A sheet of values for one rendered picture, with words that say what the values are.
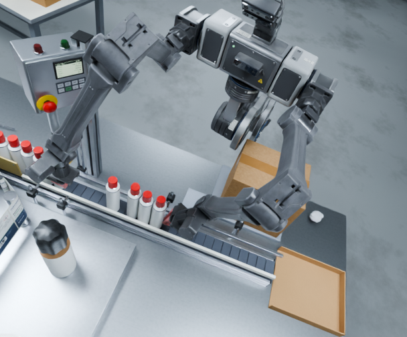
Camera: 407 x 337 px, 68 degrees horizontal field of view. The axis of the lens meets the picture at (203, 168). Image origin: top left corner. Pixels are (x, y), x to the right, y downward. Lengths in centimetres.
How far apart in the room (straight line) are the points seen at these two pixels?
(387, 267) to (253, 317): 182
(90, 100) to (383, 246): 268
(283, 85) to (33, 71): 76
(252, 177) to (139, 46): 70
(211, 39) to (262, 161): 51
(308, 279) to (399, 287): 156
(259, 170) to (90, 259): 72
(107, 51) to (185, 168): 91
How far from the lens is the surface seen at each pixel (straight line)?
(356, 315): 259
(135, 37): 72
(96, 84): 74
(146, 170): 146
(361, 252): 284
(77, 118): 83
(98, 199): 132
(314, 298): 143
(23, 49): 98
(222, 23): 113
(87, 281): 119
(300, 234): 152
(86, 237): 125
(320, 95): 105
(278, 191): 65
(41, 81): 98
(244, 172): 120
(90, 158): 135
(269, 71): 109
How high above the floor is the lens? 202
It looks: 51 degrees down
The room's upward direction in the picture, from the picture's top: 21 degrees clockwise
